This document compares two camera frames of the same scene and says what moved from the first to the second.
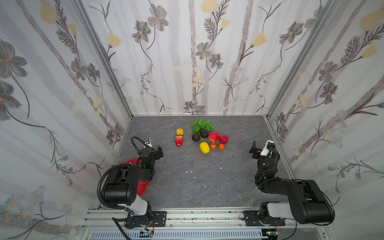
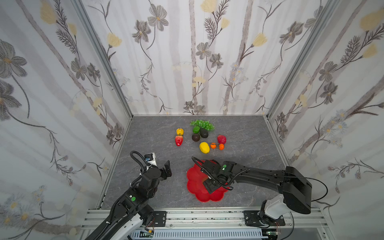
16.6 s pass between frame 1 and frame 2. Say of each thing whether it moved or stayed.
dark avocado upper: stayed
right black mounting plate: stayed
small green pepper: stayed
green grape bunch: stayed
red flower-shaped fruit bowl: moved
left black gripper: moved
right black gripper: moved
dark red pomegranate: stayed
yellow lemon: stayed
